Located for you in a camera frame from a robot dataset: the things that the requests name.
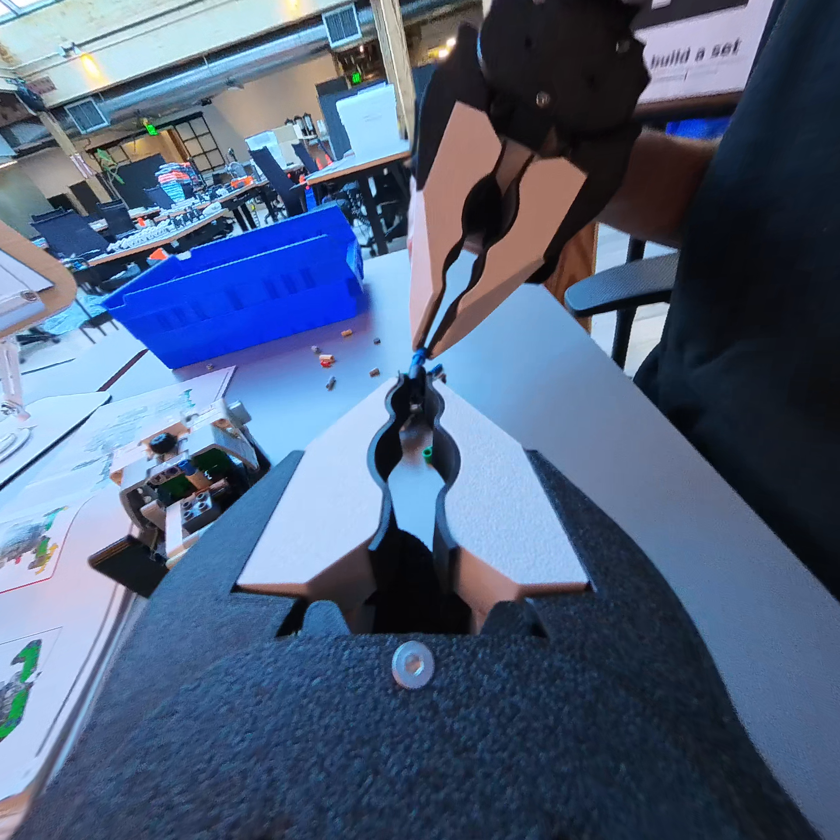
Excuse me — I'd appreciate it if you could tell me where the white black lego truck model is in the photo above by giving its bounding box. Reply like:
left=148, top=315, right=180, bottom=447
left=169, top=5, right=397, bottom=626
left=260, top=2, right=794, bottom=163
left=88, top=397, right=271, bottom=598

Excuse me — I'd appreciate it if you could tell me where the printed instruction sheet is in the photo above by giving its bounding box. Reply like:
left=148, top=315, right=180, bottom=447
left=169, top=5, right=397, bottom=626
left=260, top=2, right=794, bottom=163
left=0, top=246, right=56, bottom=309

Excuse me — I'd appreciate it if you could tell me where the blue plastic bin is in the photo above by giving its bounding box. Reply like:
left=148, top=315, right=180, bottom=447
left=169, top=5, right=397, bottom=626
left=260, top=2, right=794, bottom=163
left=101, top=203, right=365, bottom=370

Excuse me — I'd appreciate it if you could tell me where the black office chair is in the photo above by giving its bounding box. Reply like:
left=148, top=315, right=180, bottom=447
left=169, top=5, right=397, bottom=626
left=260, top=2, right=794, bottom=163
left=249, top=147, right=307, bottom=221

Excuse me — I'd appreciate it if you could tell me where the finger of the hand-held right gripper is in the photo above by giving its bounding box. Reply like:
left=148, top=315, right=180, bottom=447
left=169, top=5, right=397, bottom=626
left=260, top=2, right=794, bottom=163
left=407, top=101, right=509, bottom=353
left=423, top=156, right=589, bottom=360

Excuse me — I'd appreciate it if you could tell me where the white box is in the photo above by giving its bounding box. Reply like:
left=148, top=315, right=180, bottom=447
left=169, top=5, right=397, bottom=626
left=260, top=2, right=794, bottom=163
left=335, top=84, right=403, bottom=158

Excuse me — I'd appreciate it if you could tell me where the wall vent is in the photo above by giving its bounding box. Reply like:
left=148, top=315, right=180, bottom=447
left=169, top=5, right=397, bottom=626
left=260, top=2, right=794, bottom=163
left=64, top=98, right=111, bottom=134
left=322, top=3, right=362, bottom=48

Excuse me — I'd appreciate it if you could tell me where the open instruction booklet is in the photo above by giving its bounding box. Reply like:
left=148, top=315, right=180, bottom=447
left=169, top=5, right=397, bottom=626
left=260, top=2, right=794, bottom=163
left=0, top=364, right=238, bottom=815

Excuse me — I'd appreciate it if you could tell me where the wooden column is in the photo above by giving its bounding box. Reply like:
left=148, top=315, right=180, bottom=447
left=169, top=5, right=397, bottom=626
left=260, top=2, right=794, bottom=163
left=371, top=0, right=417, bottom=142

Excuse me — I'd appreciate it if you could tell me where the stack of colourful packets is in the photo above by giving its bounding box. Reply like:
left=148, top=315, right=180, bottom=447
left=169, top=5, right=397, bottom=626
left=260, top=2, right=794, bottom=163
left=156, top=161, right=204, bottom=204

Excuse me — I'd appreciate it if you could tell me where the grey air duct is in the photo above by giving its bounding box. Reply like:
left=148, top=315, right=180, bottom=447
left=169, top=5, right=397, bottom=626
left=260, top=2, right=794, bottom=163
left=98, top=23, right=483, bottom=118

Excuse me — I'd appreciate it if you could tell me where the person's right forearm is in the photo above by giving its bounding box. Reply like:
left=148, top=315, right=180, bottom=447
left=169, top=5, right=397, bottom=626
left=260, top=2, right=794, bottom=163
left=594, top=128, right=719, bottom=249

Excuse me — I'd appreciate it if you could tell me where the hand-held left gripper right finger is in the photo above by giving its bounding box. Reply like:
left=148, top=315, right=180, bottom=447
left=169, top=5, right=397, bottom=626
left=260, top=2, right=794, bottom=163
left=425, top=377, right=590, bottom=632

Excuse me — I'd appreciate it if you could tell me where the background desk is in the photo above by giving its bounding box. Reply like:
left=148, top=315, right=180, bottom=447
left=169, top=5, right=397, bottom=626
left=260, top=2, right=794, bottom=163
left=305, top=147, right=414, bottom=257

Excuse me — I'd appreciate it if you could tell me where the wooden post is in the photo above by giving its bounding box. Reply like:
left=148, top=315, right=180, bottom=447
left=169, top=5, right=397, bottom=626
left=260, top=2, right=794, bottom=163
left=545, top=223, right=599, bottom=332

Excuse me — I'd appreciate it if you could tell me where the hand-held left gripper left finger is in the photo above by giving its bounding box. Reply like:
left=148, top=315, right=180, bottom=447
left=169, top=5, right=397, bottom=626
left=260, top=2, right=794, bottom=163
left=235, top=377, right=404, bottom=632

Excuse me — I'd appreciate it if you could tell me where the framed marker sign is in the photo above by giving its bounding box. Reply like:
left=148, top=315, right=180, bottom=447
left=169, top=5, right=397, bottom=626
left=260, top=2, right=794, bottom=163
left=633, top=0, right=777, bottom=106

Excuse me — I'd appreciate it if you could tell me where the black chair armrest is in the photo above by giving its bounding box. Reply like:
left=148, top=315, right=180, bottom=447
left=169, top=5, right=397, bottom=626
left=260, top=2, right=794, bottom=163
left=564, top=252, right=681, bottom=367

